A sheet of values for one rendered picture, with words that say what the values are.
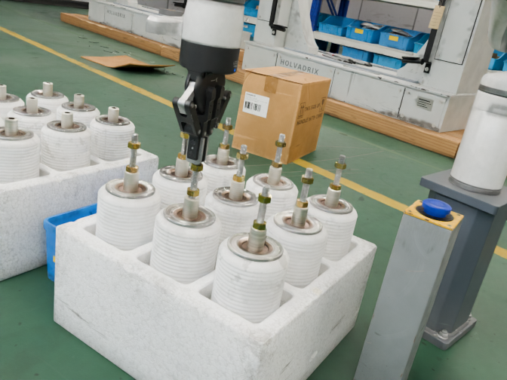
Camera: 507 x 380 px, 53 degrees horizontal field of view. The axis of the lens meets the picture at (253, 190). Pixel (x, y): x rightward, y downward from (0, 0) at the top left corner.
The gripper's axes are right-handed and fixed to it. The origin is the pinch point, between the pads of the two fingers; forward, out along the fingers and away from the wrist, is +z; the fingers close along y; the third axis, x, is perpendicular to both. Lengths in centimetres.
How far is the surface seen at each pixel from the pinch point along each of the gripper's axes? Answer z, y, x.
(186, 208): 8.7, -1.1, 0.0
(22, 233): 26.6, 4.1, 34.9
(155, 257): 16.2, -4.1, 2.5
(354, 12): -17, 987, 175
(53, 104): 11, 35, 55
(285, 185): 10.1, 22.8, -7.3
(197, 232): 10.6, -3.3, -3.1
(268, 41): 6, 259, 84
